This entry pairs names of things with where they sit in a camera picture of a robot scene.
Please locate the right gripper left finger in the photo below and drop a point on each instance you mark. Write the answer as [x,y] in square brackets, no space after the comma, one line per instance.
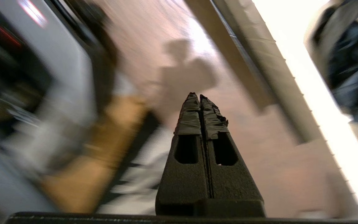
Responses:
[185,183]

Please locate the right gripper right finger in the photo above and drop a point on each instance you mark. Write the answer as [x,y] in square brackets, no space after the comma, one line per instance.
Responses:
[231,183]

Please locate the grey black robot base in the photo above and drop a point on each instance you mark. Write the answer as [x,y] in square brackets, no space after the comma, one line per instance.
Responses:
[64,68]

